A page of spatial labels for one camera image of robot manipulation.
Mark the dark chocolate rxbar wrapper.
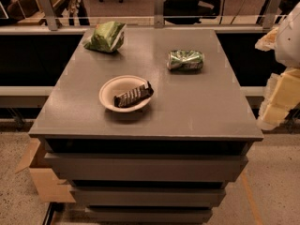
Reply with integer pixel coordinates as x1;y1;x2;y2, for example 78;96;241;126
113;82;154;108

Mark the white paper bowl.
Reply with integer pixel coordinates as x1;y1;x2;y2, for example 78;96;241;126
98;75;151;113

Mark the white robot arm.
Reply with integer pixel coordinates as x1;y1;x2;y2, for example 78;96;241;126
255;3;300;130

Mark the grey drawer cabinet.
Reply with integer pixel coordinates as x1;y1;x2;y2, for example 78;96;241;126
30;27;263;224

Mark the crushed green soda can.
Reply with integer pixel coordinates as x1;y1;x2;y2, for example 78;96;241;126
167;50;204;70

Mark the green chip bag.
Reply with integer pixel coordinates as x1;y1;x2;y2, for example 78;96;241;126
82;22;126;53

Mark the cardboard box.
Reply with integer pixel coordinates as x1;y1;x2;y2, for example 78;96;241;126
15;138;75;203

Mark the middle metal railing post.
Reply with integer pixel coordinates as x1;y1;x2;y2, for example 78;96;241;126
154;0;165;28

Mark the metal railing post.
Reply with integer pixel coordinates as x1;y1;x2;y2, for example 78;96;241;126
262;0;281;30
154;0;165;28
38;0;58;31

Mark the left metal railing post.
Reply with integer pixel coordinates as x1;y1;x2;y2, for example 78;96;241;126
38;0;58;31

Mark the right metal railing post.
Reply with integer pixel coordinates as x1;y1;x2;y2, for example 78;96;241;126
262;0;281;30

